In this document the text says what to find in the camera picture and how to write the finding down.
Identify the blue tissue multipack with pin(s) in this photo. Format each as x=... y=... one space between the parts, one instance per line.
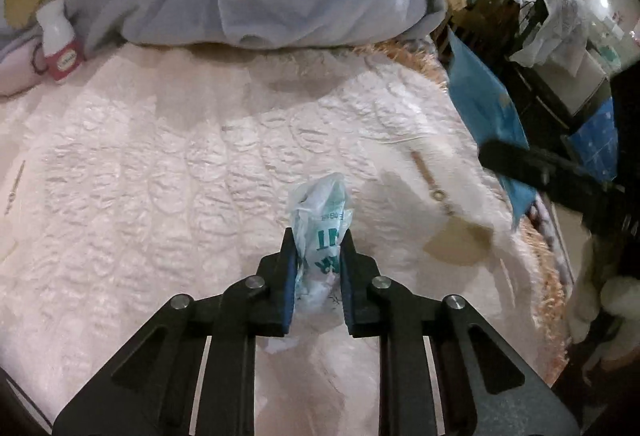
x=596 y=142

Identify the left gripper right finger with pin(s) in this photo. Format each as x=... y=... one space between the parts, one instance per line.
x=443 y=368

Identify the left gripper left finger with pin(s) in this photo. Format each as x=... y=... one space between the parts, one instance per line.
x=190 y=369

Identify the white pill bottle red label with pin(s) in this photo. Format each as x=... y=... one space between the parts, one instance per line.
x=60 y=45

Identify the green white plastic wrapper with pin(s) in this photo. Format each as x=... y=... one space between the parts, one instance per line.
x=320 y=214

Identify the white plastic bag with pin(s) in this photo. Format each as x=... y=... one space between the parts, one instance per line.
x=560 y=39

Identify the gloved right hand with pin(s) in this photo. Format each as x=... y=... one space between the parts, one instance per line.
x=604 y=286

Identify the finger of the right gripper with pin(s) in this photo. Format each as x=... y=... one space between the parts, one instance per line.
x=538 y=168

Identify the pink cylindrical bottle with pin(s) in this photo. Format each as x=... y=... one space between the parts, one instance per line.
x=23 y=68

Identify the blue plastic wrapper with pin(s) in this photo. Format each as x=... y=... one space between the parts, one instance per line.
x=481 y=100

